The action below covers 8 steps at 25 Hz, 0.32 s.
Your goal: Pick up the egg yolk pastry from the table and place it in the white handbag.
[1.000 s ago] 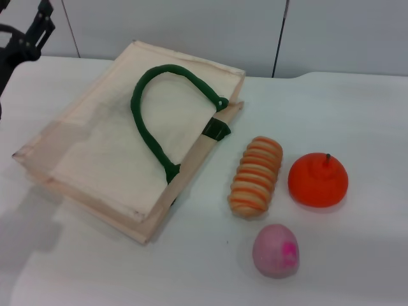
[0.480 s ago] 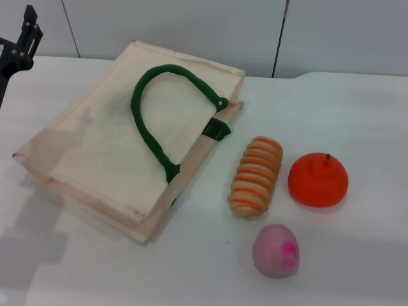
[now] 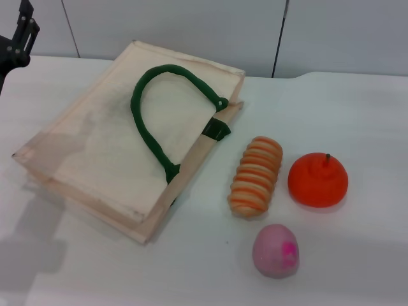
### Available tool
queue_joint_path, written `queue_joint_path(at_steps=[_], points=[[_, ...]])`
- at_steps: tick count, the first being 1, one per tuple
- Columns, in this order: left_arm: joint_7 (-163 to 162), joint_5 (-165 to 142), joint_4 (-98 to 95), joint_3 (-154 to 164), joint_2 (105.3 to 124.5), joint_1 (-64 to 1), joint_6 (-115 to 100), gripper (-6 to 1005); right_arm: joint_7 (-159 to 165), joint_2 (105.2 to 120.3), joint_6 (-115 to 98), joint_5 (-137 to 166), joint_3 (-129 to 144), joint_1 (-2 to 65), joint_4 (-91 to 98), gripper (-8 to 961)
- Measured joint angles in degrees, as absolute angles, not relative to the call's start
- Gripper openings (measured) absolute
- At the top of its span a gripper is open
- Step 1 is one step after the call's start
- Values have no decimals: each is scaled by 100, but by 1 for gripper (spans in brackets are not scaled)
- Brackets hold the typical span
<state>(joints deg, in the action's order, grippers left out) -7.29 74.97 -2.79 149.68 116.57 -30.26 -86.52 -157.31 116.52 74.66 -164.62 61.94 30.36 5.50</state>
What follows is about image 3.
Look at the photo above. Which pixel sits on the orange persimmon toy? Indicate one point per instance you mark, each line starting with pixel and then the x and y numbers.
pixel 315 185

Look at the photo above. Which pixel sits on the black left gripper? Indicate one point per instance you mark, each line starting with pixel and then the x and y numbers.
pixel 11 57

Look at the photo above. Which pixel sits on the pink round toy fruit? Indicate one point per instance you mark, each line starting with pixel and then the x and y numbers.
pixel 274 252

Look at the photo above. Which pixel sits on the orange striped bread roll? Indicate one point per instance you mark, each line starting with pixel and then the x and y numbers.
pixel 255 178

